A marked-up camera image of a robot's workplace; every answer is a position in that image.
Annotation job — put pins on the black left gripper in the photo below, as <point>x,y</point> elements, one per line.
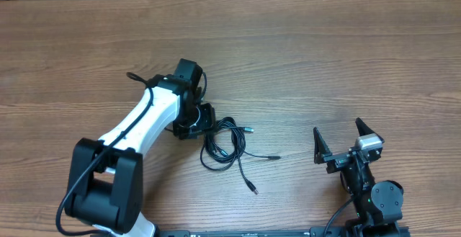
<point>207,123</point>

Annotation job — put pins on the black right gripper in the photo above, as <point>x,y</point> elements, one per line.
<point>336,161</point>

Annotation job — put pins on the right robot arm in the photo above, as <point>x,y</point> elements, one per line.
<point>374,208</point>

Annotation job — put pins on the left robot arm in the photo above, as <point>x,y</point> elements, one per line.
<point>105,183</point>

